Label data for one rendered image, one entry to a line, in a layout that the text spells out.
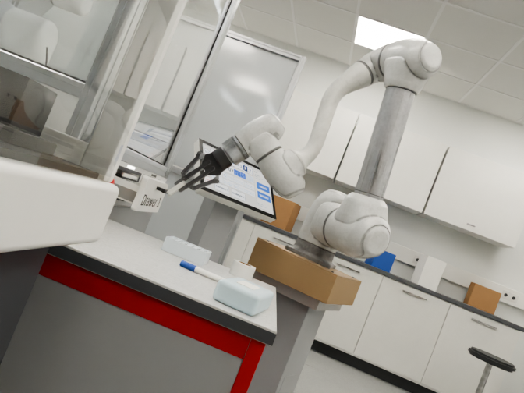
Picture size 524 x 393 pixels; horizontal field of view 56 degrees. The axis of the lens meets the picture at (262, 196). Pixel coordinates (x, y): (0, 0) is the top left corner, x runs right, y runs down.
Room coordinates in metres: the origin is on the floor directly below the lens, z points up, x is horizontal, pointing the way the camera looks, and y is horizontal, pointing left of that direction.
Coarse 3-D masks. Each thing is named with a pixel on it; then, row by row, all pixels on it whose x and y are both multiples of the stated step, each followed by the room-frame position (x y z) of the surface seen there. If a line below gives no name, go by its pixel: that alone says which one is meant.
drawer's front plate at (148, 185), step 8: (144, 176) 1.53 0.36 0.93; (144, 184) 1.53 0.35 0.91; (152, 184) 1.60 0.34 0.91; (160, 184) 1.69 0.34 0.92; (144, 192) 1.55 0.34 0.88; (152, 192) 1.64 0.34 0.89; (160, 192) 1.74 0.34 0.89; (136, 200) 1.53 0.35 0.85; (152, 200) 1.68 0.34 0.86; (160, 200) 1.79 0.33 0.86; (136, 208) 1.53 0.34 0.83; (144, 208) 1.62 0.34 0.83; (152, 208) 1.72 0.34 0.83
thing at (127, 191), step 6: (120, 180) 1.55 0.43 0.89; (120, 186) 1.55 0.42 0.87; (126, 186) 1.55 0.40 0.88; (132, 186) 1.55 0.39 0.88; (138, 186) 1.55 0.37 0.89; (120, 192) 1.55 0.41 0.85; (126, 192) 1.55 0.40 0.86; (132, 192) 1.55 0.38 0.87; (120, 198) 1.55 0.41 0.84; (126, 198) 1.55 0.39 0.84; (132, 198) 1.55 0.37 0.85
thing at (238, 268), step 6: (234, 264) 1.45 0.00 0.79; (240, 264) 1.44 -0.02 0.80; (246, 264) 1.49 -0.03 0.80; (234, 270) 1.44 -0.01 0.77; (240, 270) 1.44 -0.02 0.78; (246, 270) 1.44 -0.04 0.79; (252, 270) 1.45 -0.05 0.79; (240, 276) 1.44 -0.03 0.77; (246, 276) 1.44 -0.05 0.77; (252, 276) 1.46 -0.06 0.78
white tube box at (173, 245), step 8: (168, 240) 1.38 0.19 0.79; (176, 240) 1.41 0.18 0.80; (168, 248) 1.38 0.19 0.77; (176, 248) 1.38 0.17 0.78; (184, 248) 1.37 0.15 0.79; (192, 248) 1.37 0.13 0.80; (200, 248) 1.45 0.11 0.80; (184, 256) 1.37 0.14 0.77; (192, 256) 1.37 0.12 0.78; (200, 256) 1.37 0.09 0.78; (208, 256) 1.42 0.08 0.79; (200, 264) 1.37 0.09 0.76
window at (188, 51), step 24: (192, 0) 1.65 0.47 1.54; (216, 0) 1.92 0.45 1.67; (192, 24) 1.75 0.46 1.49; (216, 24) 2.06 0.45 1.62; (168, 48) 1.62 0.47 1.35; (192, 48) 1.87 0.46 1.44; (168, 72) 1.71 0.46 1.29; (192, 72) 1.99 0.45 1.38; (168, 96) 1.82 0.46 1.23; (144, 120) 1.67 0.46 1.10; (168, 120) 1.95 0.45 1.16; (144, 144) 1.78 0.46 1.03; (168, 144) 2.09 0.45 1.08
